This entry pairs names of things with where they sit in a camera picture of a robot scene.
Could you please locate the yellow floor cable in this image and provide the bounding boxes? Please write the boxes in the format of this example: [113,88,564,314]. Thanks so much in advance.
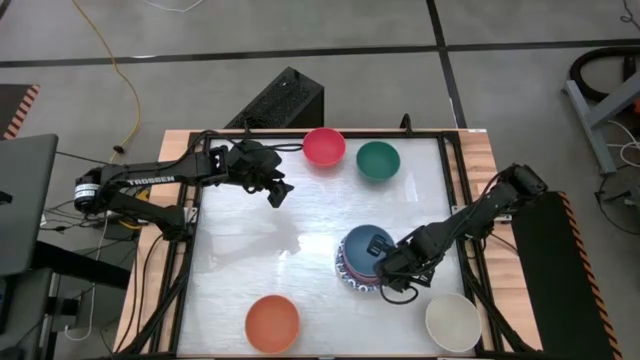
[71,0,143,164]

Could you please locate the white floor cable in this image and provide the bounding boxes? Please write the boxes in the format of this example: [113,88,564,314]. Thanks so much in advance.
[143,0,206,14]

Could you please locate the white cable bundle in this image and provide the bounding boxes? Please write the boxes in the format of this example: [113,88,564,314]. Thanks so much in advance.
[606,118,640,169]

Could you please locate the grey metal stand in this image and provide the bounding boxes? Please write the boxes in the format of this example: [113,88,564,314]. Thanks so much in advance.
[561,69,640,175]

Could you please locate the black perforated computer tower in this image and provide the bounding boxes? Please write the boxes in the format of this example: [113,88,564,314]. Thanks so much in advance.
[223,66,325,130]

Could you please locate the coral red plastic bowl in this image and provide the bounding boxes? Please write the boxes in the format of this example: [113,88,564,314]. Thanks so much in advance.
[302,127,347,168]

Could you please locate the black hose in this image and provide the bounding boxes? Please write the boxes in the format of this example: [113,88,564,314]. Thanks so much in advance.
[569,45,640,104]

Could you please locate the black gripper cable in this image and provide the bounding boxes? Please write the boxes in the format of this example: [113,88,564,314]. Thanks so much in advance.
[378,282,420,307]
[185,130,305,169]

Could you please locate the teal green plastic bowl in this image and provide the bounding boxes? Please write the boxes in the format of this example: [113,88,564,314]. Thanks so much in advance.
[355,140,402,182]

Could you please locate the black round fan base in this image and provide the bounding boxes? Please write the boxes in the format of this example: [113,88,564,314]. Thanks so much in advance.
[597,163,640,236]

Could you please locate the small hazard striped mat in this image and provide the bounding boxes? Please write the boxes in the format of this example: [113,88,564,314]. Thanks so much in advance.
[0,83,41,141]

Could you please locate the blue plastic bowl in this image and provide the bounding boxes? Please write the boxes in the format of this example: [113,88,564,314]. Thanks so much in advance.
[342,224,396,279]

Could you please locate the black desk beam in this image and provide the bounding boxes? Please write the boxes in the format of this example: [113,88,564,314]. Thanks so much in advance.
[29,239,132,291]

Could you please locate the orange plastic bowl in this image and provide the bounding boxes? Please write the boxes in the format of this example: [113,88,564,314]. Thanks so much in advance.
[244,294,302,355]

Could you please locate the grey laptop lid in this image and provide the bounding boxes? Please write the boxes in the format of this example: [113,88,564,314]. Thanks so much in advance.
[0,133,60,277]

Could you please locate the cream white plastic bowl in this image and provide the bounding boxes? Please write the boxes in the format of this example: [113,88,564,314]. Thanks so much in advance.
[424,292,483,354]

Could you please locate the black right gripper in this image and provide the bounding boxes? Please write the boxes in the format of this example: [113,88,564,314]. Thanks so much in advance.
[368,235,432,294]

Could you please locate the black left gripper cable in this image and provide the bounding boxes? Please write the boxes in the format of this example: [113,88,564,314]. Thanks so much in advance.
[185,130,305,169]

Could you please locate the long black hazard striped ramp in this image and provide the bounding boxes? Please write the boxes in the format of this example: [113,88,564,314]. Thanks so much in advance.
[509,190,624,360]

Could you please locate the thin white cable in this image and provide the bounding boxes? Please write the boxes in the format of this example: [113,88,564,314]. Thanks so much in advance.
[63,214,110,343]

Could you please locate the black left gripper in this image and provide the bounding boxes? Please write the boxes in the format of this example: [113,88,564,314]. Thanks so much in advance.
[227,139,295,209]

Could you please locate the black metal table frame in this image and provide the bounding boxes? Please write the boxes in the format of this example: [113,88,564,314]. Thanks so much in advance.
[119,128,531,359]

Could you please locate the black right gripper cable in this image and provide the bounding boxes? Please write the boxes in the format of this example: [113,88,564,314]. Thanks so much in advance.
[378,282,420,307]

